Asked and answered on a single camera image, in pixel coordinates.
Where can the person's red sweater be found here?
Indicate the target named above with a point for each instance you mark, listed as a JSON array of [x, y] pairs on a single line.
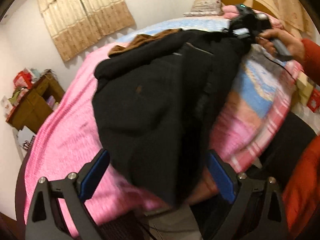
[[302, 185]]

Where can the black hoodie with brown hood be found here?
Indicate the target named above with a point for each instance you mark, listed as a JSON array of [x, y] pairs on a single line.
[[150, 105]]

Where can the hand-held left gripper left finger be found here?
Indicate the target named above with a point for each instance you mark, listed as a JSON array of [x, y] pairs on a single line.
[[96, 172]]

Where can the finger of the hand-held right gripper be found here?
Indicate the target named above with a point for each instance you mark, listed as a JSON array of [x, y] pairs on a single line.
[[240, 31]]

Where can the red gift box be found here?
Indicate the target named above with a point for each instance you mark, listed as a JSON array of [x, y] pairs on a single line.
[[22, 80]]

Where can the blue printed bedsheet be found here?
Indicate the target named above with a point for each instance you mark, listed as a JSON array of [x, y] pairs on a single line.
[[257, 85]]

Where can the person's right forearm red sleeve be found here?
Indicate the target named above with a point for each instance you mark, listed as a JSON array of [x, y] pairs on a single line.
[[312, 53]]

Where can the brown wooden desk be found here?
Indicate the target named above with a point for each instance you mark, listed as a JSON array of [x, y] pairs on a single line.
[[32, 105]]

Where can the person's right hand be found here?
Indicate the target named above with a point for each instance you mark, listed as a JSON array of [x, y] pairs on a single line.
[[291, 41]]

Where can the beige floral curtain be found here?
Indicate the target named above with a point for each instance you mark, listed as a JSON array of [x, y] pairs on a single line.
[[82, 17], [282, 0]]

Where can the white printed paper bag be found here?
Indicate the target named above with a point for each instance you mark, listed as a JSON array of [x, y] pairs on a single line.
[[26, 140]]

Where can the person's beige trousers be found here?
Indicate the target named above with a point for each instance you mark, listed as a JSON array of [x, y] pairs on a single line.
[[172, 225]]

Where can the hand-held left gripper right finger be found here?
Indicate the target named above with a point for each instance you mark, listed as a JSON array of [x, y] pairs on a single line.
[[220, 175]]

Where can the pink textured blanket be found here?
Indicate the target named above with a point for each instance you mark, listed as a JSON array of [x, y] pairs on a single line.
[[62, 135]]

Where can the folded pink quilt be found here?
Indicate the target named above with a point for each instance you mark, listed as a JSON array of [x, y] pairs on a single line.
[[228, 11]]

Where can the red patterned box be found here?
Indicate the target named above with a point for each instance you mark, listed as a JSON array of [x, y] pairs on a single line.
[[315, 100]]

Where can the patterned grey pillow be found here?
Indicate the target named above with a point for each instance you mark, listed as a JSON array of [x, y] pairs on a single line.
[[206, 6]]

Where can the cream box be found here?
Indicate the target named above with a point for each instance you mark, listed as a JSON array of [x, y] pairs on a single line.
[[305, 87]]

